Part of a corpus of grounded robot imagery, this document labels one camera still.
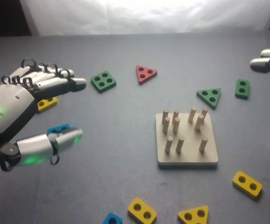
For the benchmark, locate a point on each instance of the green triangular three-hole block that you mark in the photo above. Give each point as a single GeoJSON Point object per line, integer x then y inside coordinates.
{"type": "Point", "coordinates": [209, 96]}

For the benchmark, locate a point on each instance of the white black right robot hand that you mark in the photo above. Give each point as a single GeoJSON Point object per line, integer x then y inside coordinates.
{"type": "Point", "coordinates": [263, 62]}

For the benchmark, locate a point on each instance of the green square four-hole block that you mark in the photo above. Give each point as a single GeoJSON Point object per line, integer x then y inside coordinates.
{"type": "Point", "coordinates": [103, 81]}

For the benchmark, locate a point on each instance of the red triangular three-hole block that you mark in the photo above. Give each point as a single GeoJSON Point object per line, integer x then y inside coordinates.
{"type": "Point", "coordinates": [145, 75]}

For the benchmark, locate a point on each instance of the green rectangular two-hole block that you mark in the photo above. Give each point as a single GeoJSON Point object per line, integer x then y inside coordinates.
{"type": "Point", "coordinates": [242, 92]}

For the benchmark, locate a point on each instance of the white backdrop sheet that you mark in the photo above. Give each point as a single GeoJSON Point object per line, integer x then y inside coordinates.
{"type": "Point", "coordinates": [149, 16]}

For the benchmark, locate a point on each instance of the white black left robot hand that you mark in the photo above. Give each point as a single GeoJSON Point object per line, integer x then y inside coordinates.
{"type": "Point", "coordinates": [6, 105]}

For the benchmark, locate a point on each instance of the yellow triangular three-hole block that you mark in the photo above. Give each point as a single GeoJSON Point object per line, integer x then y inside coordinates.
{"type": "Point", "coordinates": [193, 214]}

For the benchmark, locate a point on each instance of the blue rectangular two-hole block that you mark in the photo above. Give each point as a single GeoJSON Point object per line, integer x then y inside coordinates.
{"type": "Point", "coordinates": [58, 129]}

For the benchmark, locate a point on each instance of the grey table cloth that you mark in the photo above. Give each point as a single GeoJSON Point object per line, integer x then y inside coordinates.
{"type": "Point", "coordinates": [125, 140]}

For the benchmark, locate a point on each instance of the yellow rectangular two-hole block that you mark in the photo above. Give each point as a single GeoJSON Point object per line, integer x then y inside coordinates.
{"type": "Point", "coordinates": [140, 211]}
{"type": "Point", "coordinates": [247, 184]}
{"type": "Point", "coordinates": [45, 105]}

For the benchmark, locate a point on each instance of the wooden peg board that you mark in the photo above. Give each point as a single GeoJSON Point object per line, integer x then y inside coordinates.
{"type": "Point", "coordinates": [188, 151]}

